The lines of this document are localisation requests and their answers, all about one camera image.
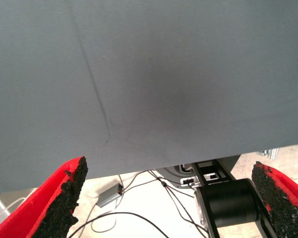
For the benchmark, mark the aluminium profile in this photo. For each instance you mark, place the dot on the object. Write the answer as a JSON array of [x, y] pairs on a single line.
[[272, 153]]

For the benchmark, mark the grey base housing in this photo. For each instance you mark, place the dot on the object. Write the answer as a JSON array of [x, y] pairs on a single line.
[[186, 181]]

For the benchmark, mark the small grey electronics box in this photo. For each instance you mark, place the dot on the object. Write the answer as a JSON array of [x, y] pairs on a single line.
[[109, 197]]

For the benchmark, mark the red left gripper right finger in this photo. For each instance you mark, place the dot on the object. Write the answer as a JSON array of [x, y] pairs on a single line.
[[283, 203]]

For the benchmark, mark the black frame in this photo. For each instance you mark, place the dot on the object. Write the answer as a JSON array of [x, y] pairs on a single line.
[[228, 203]]

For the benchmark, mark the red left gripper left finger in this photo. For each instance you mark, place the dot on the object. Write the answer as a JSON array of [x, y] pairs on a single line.
[[39, 205]]

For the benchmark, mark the dark grey table cloth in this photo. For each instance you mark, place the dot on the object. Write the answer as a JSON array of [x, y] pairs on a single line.
[[149, 74]]

